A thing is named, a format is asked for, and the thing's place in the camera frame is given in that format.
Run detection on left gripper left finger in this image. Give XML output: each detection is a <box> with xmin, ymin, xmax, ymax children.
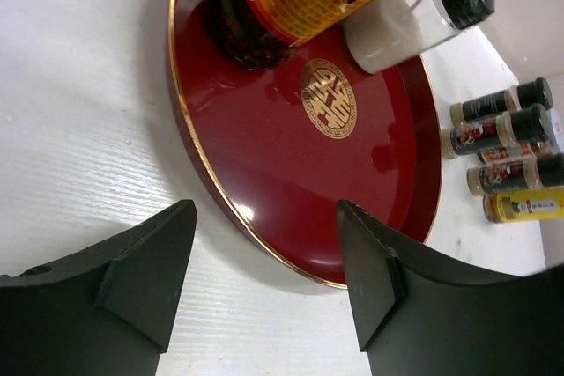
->
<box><xmin>1</xmin><ymin>200</ymin><xmax>197</xmax><ymax>375</ymax></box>

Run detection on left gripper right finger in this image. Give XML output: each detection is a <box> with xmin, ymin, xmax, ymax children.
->
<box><xmin>337</xmin><ymin>201</ymin><xmax>563</xmax><ymax>375</ymax></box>

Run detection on clear salt grinder black top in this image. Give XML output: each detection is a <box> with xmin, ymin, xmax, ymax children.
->
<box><xmin>342</xmin><ymin>0</ymin><xmax>495</xmax><ymax>74</ymax></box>

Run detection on yellow-label beige-cap spice bottle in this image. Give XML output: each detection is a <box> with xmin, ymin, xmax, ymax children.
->
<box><xmin>483</xmin><ymin>188</ymin><xmax>563</xmax><ymax>224</ymax></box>

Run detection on black-cap spice bottle front-right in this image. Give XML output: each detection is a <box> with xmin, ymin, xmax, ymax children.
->
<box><xmin>466</xmin><ymin>153</ymin><xmax>563</xmax><ymax>196</ymax></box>

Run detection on white-lid spice jar left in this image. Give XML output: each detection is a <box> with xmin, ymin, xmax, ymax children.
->
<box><xmin>477</xmin><ymin>115</ymin><xmax>563</xmax><ymax>166</ymax></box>

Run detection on round red lacquer tray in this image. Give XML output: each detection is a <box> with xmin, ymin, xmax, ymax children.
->
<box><xmin>167</xmin><ymin>0</ymin><xmax>442</xmax><ymax>288</ymax></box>

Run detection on black-cap spice bottle front-left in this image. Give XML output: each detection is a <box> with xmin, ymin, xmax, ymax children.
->
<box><xmin>441</xmin><ymin>104</ymin><xmax>553</xmax><ymax>159</ymax></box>

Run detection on black-cap spice bottle rear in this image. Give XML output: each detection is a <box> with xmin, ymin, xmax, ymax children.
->
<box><xmin>449</xmin><ymin>77</ymin><xmax>553</xmax><ymax>127</ymax></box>

